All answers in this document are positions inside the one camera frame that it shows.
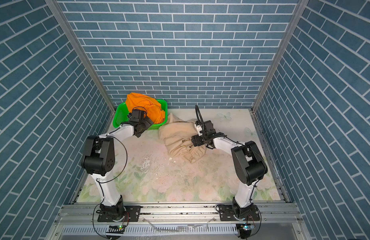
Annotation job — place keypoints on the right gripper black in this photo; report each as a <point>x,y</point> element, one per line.
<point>195,140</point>

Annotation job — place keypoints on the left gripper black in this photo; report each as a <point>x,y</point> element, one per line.
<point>147,124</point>

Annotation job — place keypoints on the orange shorts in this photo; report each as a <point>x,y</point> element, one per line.
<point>143,102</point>

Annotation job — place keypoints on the green plastic basket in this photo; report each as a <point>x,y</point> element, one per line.
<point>122,115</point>

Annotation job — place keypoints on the beige shorts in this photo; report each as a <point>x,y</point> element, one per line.
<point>177,136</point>

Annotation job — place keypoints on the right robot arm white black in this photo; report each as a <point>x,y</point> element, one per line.
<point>250,166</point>

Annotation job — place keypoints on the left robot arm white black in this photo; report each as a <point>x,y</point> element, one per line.
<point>99,160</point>

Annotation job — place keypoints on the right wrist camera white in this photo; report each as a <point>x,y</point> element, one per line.
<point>199,128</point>

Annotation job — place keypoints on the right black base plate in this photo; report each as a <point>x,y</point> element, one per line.
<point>234,213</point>

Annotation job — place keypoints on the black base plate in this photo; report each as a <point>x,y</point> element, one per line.
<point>124,214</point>
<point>234,213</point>

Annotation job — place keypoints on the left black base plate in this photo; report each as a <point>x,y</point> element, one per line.
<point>124,214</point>

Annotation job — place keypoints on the aluminium front rail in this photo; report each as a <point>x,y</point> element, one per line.
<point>182,221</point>

